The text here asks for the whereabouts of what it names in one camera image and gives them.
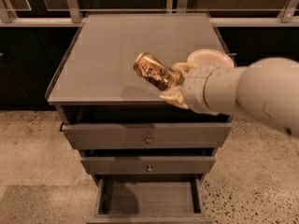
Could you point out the middle grey drawer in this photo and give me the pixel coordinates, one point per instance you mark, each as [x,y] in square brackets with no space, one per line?
[138,165]

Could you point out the grey drawer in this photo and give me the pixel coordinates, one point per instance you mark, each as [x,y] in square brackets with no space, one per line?
[138,165]
[149,199]
[133,136]

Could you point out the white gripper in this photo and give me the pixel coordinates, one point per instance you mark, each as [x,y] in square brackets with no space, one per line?
[193,88]

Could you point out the grey drawer cabinet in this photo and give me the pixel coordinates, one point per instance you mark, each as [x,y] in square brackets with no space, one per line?
[96,84]

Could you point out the top drawer metal knob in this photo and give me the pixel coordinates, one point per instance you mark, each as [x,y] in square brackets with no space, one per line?
[148,139]

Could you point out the orange soda can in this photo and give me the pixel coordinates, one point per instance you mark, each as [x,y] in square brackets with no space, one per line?
[158,75]

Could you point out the top grey drawer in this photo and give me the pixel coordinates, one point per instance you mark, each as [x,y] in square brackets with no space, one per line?
[133,136]

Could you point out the white paper bowl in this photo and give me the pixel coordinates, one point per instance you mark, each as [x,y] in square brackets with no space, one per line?
[210,56]

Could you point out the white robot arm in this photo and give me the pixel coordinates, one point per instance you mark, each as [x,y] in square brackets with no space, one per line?
[266,91]

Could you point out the bottom grey drawer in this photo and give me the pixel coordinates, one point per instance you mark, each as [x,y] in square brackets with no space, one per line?
[149,199]

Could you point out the metal railing frame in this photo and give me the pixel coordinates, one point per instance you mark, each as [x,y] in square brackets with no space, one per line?
[221,13]

